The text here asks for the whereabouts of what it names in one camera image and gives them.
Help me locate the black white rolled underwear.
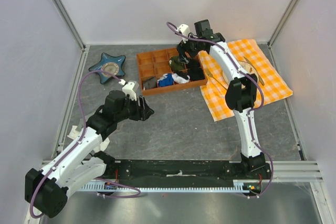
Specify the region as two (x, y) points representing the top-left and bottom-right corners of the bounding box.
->
(172, 71), (190, 84)

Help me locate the aluminium front rail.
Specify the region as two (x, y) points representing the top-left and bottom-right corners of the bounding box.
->
(36, 159), (323, 183)

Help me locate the brass knife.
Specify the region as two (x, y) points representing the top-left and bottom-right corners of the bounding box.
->
(244, 57), (265, 86)

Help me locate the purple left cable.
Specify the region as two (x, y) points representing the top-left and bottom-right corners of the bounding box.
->
(29, 70), (142, 218)

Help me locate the orange compartment organizer box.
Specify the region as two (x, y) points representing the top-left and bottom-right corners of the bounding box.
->
(137, 48), (207, 96)

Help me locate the orange checkered cloth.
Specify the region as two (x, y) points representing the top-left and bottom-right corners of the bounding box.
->
(198, 39), (293, 122)

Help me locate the grey rolled underwear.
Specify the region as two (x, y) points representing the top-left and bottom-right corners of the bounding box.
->
(142, 76), (158, 90)

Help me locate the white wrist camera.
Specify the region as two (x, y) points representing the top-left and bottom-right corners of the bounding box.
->
(176, 24), (191, 44)
(119, 79), (139, 101)

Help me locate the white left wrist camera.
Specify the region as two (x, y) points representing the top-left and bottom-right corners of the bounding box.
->
(119, 79), (139, 101)

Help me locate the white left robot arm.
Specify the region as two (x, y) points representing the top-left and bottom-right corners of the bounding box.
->
(24, 90), (154, 219)

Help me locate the blue star shaped dish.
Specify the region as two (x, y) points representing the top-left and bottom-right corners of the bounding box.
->
(88, 52), (126, 84)

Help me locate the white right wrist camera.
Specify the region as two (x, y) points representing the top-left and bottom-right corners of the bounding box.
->
(176, 24), (191, 44)

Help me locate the purple cable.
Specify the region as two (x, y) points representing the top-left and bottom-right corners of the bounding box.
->
(29, 70), (142, 218)
(166, 21), (275, 198)

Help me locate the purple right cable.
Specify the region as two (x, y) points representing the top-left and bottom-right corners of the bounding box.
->
(166, 21), (275, 198)

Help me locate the blue white rolled underwear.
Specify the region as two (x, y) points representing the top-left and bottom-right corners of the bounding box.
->
(158, 73), (174, 88)

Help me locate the white underwear pile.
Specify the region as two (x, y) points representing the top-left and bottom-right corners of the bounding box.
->
(68, 119), (110, 153)

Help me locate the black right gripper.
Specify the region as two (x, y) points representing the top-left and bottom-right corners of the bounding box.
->
(175, 32), (201, 65)

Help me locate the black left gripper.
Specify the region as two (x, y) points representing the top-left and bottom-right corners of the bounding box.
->
(115, 94), (154, 122)

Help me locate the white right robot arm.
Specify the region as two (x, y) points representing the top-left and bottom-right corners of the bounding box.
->
(167, 19), (266, 179)

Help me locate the beige decorated plate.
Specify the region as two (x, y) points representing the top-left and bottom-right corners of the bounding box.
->
(222, 60), (259, 84)

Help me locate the aluminium frame post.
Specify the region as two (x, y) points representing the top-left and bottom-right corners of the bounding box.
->
(267, 0), (300, 49)
(52, 0), (86, 51)

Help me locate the aluminium left frame post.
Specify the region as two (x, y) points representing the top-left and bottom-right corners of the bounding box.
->
(52, 0), (86, 51)

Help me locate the olive green underwear cream waistband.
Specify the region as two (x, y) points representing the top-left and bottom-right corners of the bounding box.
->
(169, 56), (191, 72)

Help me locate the aluminium right frame post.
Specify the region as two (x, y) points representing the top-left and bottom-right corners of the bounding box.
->
(267, 0), (300, 49)

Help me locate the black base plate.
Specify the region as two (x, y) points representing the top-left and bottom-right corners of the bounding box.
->
(102, 159), (270, 188)

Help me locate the light blue cable duct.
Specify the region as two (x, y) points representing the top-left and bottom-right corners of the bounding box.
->
(78, 180), (261, 193)

